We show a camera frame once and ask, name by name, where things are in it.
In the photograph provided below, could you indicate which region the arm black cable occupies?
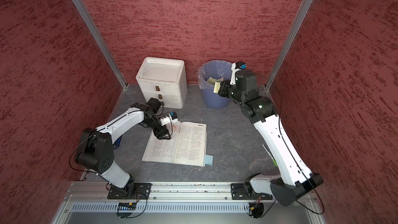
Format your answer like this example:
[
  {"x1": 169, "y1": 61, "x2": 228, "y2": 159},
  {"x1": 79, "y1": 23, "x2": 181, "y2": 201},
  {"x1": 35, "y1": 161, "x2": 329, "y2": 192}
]
[
  {"x1": 273, "y1": 90, "x2": 325, "y2": 215},
  {"x1": 149, "y1": 111, "x2": 174, "y2": 140}
]

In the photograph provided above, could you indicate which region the right aluminium corner post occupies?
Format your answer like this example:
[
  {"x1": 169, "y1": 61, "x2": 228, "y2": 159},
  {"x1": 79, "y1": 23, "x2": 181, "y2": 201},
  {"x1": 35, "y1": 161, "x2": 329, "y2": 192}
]
[{"x1": 265, "y1": 0, "x2": 313, "y2": 92}]

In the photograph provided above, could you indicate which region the discarded sticky notes pile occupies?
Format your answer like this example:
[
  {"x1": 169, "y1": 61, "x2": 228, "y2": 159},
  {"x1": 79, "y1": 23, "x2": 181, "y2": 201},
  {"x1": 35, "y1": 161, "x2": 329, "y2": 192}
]
[{"x1": 206, "y1": 77, "x2": 224, "y2": 86}]

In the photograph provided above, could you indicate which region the blue trash bin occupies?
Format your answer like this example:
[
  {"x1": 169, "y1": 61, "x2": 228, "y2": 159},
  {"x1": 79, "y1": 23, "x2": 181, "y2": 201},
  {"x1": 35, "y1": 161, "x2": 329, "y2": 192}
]
[{"x1": 197, "y1": 60, "x2": 232, "y2": 108}]

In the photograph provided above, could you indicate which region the connector board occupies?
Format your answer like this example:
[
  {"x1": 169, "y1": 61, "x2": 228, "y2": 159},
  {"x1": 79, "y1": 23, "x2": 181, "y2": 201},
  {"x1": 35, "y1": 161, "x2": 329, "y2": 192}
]
[
  {"x1": 117, "y1": 202, "x2": 136, "y2": 211},
  {"x1": 248, "y1": 202, "x2": 264, "y2": 219}
]

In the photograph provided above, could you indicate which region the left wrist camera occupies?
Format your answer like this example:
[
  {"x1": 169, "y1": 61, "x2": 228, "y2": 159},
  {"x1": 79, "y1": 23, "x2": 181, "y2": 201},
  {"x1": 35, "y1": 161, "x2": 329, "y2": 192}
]
[{"x1": 160, "y1": 112, "x2": 178, "y2": 125}]

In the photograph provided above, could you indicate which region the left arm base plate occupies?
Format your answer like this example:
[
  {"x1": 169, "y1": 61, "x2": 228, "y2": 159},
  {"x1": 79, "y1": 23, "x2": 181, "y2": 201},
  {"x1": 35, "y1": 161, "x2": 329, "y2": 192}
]
[{"x1": 107, "y1": 183, "x2": 152, "y2": 200}]

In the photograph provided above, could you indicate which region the aluminium corner post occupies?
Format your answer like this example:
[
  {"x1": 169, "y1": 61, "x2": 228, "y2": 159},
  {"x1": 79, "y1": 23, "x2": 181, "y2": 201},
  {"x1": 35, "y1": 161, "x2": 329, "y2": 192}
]
[
  {"x1": 265, "y1": 0, "x2": 313, "y2": 92},
  {"x1": 72, "y1": 0, "x2": 128, "y2": 90}
]

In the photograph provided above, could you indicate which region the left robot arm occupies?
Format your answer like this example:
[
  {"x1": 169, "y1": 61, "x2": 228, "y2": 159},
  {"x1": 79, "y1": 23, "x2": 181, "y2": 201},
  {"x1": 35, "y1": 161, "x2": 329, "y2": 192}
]
[{"x1": 71, "y1": 98, "x2": 178, "y2": 199}]

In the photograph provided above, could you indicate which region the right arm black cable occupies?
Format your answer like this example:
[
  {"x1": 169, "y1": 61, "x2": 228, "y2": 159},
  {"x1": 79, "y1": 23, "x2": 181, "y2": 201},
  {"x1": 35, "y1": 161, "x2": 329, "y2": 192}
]
[{"x1": 273, "y1": 90, "x2": 325, "y2": 215}]

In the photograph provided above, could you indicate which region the white three-drawer storage box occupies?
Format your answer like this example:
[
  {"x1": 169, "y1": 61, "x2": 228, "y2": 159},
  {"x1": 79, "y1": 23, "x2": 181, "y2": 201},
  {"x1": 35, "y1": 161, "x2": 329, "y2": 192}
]
[{"x1": 136, "y1": 57, "x2": 188, "y2": 109}]

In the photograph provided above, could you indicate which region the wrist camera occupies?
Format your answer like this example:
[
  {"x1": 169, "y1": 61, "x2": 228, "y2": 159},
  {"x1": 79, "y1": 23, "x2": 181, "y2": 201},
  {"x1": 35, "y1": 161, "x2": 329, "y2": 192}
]
[
  {"x1": 229, "y1": 61, "x2": 247, "y2": 85},
  {"x1": 160, "y1": 112, "x2": 178, "y2": 125}
]

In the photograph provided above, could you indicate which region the aluminium front rail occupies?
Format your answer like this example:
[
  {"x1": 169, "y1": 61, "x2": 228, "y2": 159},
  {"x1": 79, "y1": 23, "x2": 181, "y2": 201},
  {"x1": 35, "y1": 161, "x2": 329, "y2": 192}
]
[{"x1": 62, "y1": 180, "x2": 257, "y2": 203}]

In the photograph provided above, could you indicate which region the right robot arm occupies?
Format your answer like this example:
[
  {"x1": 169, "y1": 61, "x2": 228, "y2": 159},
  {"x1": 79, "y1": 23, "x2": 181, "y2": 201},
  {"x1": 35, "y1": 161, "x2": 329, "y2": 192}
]
[{"x1": 218, "y1": 68, "x2": 323, "y2": 206}]

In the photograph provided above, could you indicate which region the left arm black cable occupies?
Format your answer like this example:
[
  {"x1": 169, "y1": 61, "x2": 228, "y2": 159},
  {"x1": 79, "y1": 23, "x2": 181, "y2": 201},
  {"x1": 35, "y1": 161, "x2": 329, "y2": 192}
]
[{"x1": 149, "y1": 111, "x2": 174, "y2": 140}]

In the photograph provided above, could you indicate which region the clear plastic bin liner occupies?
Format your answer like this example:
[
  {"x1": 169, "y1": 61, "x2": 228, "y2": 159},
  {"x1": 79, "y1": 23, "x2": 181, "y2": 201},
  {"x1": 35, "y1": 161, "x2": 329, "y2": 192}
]
[{"x1": 197, "y1": 60, "x2": 246, "y2": 96}]

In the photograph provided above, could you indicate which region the blue sticky note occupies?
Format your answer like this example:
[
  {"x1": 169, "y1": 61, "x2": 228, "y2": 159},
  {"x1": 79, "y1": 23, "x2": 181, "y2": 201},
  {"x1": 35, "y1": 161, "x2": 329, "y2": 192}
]
[{"x1": 204, "y1": 155, "x2": 213, "y2": 166}]

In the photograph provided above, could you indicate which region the blue pen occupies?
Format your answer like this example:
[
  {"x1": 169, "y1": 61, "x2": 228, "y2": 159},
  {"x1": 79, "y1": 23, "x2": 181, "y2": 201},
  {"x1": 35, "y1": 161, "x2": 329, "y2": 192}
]
[{"x1": 113, "y1": 137, "x2": 122, "y2": 149}]

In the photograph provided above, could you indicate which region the left connector board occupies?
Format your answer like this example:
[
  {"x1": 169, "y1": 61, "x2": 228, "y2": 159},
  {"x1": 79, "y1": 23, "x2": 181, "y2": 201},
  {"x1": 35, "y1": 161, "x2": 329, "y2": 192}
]
[{"x1": 117, "y1": 202, "x2": 136, "y2": 211}]

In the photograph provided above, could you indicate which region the left aluminium corner post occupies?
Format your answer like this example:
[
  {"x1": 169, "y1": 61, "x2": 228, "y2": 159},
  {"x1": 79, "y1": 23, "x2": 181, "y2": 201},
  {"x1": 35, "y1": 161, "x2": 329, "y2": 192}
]
[{"x1": 72, "y1": 0, "x2": 128, "y2": 90}]

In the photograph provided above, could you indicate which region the right connector board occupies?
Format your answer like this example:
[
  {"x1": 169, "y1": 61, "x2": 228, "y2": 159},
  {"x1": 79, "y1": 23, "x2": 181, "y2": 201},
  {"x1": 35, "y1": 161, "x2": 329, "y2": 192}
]
[{"x1": 248, "y1": 202, "x2": 264, "y2": 219}]

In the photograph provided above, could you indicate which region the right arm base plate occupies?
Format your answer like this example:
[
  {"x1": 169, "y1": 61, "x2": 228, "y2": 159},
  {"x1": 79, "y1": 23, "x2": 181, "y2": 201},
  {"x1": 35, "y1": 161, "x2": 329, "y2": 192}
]
[{"x1": 231, "y1": 183, "x2": 273, "y2": 200}]

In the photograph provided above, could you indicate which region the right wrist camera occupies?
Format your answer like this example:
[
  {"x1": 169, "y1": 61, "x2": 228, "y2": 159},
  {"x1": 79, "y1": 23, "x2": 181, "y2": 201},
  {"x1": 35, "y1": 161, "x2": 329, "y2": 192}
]
[{"x1": 229, "y1": 61, "x2": 247, "y2": 85}]

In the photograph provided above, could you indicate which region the children's science magazine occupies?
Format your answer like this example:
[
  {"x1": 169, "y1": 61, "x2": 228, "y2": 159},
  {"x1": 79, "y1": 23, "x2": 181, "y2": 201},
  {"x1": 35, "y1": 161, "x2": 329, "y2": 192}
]
[{"x1": 142, "y1": 121, "x2": 207, "y2": 167}]

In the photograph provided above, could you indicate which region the green white pen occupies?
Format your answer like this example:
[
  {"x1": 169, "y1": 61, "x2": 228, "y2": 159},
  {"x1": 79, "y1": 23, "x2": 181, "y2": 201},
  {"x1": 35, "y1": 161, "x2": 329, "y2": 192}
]
[{"x1": 262, "y1": 144, "x2": 278, "y2": 167}]

